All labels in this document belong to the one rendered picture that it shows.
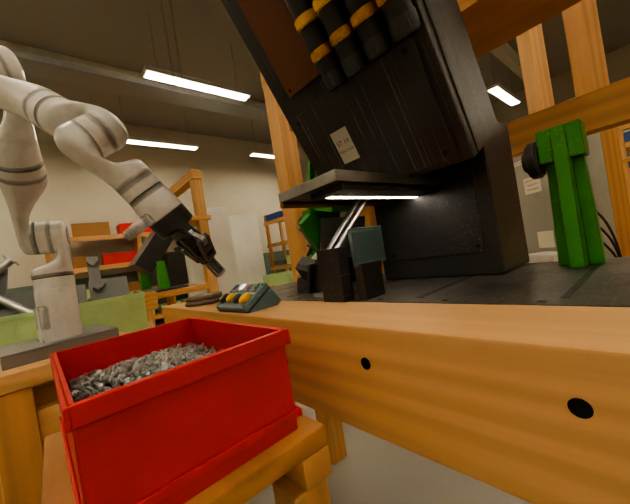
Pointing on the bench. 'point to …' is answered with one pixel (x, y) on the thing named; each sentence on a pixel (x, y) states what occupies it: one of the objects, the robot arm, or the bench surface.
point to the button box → (261, 298)
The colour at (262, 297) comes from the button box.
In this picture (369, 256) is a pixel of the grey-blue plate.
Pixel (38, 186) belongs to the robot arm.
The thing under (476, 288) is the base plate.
